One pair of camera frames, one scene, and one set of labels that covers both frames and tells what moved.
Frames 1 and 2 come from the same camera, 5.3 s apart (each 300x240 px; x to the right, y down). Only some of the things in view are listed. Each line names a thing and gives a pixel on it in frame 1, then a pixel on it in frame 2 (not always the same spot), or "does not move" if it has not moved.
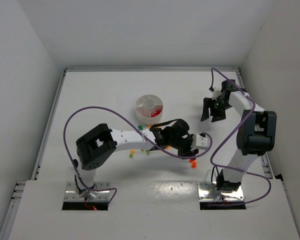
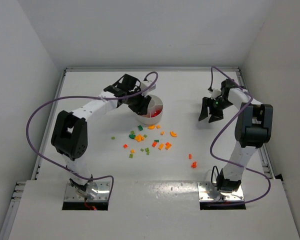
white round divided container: [149, 109] does not move
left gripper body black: [187, 146] → [136, 103]
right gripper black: [213, 108] does not move
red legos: [156, 113] does not move
